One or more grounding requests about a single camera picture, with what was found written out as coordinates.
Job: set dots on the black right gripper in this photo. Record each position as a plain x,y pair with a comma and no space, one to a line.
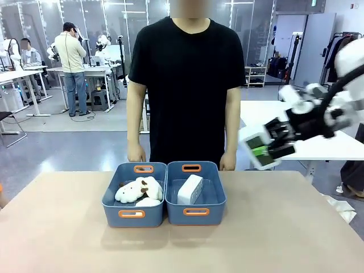
307,125

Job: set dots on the white plush sheep toy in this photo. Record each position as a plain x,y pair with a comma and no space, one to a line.
148,202
128,194
155,187

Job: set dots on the person's right forearm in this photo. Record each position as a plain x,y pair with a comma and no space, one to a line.
135,119

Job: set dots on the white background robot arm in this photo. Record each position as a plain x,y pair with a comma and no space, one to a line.
11,52
102,42
52,51

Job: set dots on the person's left forearm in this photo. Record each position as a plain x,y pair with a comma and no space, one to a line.
233,122

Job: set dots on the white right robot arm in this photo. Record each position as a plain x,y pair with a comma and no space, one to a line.
351,59

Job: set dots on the person's left hand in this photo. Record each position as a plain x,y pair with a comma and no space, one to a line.
228,161

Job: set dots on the person's right hand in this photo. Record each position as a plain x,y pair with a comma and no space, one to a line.
137,153

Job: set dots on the white side table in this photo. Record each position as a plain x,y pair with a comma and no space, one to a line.
327,148

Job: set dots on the white shoe rack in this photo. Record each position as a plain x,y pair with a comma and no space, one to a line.
256,76

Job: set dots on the crumpled white cloth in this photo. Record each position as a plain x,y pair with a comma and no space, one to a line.
341,209

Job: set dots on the black clothing rack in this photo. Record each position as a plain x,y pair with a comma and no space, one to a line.
337,54

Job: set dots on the person in black t-shirt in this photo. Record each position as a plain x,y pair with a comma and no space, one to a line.
186,85

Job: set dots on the black light stand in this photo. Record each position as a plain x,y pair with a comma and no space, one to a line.
121,57

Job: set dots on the black step stool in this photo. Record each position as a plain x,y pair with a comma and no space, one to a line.
99,99

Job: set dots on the white workshop desk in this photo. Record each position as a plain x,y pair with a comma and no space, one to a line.
20,75
94,71

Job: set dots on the standing man in cream shirt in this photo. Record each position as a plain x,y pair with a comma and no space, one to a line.
71,62

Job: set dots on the white power strip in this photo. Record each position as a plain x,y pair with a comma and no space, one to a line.
38,115

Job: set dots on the seated person in grey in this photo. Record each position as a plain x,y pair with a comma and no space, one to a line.
29,55

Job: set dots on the black folding chair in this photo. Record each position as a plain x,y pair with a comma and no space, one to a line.
8,116

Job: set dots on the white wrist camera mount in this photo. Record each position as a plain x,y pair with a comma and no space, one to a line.
298,96

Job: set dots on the black camera tripod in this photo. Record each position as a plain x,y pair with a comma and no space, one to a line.
295,57

